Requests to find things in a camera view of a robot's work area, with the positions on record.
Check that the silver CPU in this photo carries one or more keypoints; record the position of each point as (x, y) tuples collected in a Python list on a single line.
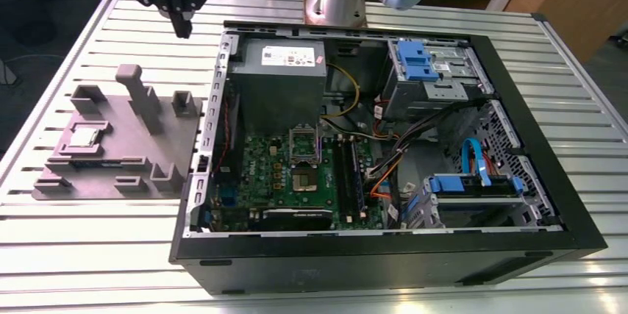
[(84, 138)]

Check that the CPU socket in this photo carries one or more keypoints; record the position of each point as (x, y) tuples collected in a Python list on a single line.
[(306, 181)]

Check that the grey power supply unit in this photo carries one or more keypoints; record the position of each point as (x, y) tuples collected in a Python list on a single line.
[(279, 86)]

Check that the grey parts rack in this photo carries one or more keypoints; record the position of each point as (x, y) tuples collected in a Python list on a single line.
[(123, 145)]

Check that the dark RAM stick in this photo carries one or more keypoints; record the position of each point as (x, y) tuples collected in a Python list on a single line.
[(98, 163)]

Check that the green motherboard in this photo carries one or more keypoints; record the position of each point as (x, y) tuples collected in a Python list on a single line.
[(260, 152)]

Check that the thin locking lever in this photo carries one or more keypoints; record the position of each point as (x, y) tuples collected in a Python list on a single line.
[(322, 149)]

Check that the silver drive cage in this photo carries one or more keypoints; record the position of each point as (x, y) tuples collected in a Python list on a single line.
[(451, 93)]

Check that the black RAM slot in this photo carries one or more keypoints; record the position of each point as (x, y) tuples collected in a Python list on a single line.
[(346, 181), (358, 181)]

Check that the black graphics card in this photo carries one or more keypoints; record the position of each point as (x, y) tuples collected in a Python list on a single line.
[(295, 218)]

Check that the hard disk in blue carrier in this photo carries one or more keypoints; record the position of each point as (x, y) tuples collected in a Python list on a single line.
[(447, 185)]

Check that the black PC case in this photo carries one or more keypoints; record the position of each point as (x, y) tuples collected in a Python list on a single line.
[(343, 270)]

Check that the silver disk bay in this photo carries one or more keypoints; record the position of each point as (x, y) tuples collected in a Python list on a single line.
[(480, 211)]

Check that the black chair base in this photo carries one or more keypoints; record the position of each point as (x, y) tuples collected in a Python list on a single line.
[(620, 38)]

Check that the blue plastic drive bracket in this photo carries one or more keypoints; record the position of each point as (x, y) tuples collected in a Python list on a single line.
[(415, 53), (422, 73)]

